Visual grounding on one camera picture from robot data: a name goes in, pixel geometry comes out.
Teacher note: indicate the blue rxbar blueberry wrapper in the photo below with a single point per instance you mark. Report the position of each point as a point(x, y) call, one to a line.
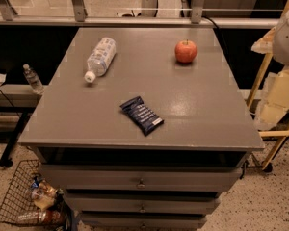
point(141, 115)

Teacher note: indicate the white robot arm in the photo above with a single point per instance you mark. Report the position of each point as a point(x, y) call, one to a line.
point(281, 40)

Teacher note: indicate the red apple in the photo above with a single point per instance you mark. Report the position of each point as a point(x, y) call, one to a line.
point(185, 51)

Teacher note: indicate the grey drawer cabinet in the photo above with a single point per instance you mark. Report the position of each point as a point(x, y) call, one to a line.
point(111, 173)

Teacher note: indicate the clear plastic water bottle lying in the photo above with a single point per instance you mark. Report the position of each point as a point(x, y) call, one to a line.
point(100, 59)

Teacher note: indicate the small upright water bottle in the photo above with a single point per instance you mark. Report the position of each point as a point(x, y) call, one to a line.
point(33, 79)

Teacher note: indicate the snack bag in basket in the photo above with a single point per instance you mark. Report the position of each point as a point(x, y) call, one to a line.
point(44, 195)

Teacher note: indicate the grey side shelf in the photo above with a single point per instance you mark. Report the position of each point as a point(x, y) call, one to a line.
point(18, 96)

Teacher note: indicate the bottle lying in basket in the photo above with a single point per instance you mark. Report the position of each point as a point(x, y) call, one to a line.
point(41, 217)

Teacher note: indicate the metal railing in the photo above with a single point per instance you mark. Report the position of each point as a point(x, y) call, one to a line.
point(118, 13)

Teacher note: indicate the black wire basket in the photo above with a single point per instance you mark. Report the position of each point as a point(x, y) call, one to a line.
point(17, 199)

